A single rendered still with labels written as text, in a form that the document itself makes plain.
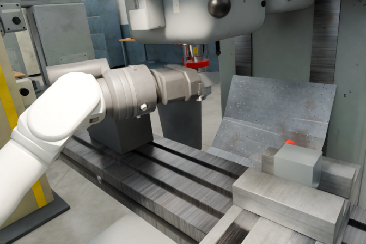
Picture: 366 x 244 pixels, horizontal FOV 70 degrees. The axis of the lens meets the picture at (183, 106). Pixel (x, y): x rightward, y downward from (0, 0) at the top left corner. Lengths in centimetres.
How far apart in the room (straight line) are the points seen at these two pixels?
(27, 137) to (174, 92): 23
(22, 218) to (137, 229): 184
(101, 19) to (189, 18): 733
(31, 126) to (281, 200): 36
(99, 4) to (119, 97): 733
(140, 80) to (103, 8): 735
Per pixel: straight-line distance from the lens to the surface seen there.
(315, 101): 81
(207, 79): 50
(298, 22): 81
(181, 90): 46
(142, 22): 41
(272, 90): 85
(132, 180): 69
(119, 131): 78
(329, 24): 78
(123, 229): 69
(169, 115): 247
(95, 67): 46
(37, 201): 243
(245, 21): 46
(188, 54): 50
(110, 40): 781
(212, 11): 35
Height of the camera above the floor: 136
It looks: 20 degrees down
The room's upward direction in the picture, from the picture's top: 6 degrees counter-clockwise
